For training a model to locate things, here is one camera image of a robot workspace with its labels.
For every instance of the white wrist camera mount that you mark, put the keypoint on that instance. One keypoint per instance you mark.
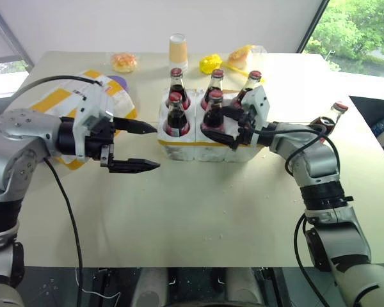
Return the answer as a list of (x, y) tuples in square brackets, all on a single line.
[(259, 102), (89, 102)]

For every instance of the white foam bottle crate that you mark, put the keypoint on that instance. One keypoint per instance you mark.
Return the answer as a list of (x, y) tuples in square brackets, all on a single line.
[(179, 145)]

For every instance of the glass cola bottle red cap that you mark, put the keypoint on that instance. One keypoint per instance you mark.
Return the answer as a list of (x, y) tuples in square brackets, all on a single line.
[(213, 118), (217, 83), (177, 83), (176, 120), (334, 115), (250, 83)]

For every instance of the dark window frame bar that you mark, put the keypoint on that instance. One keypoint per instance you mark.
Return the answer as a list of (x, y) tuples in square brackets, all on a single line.
[(313, 26), (17, 44)]

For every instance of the yellow crumpled wrapper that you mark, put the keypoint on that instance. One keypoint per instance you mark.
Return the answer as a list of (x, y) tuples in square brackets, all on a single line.
[(210, 63)]

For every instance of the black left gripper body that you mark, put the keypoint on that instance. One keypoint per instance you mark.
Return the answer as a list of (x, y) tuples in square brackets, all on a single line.
[(97, 140)]

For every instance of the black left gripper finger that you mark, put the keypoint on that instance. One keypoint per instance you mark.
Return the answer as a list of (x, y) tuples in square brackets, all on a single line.
[(134, 166), (136, 127)]

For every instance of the orange and white paper cup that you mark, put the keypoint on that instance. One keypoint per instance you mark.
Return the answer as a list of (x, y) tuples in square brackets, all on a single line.
[(178, 52)]

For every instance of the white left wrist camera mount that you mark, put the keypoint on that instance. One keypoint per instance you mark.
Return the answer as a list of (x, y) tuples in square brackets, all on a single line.
[(89, 102)]

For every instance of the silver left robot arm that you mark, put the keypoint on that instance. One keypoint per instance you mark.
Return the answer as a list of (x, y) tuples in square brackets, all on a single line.
[(16, 150)]

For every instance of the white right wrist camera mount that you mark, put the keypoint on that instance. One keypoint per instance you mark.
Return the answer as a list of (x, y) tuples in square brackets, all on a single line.
[(259, 102)]

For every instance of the round bread in plastic wrap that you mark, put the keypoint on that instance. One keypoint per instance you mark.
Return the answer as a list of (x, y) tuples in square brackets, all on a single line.
[(124, 62)]

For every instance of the black bin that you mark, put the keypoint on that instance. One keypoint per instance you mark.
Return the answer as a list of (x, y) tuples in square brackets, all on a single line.
[(368, 112)]

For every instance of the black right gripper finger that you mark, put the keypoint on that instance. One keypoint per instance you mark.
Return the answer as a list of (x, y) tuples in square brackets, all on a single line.
[(234, 113), (220, 136)]

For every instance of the purple round object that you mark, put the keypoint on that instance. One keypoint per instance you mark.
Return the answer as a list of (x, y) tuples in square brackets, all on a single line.
[(120, 82)]

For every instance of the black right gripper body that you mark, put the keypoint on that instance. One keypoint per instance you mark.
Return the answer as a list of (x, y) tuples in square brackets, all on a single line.
[(248, 134)]

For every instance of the yellow bread in clear wrap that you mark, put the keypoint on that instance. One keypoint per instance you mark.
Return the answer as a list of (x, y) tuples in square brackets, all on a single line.
[(240, 57)]

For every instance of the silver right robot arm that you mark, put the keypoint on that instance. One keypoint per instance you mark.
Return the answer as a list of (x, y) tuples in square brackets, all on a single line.
[(320, 163)]

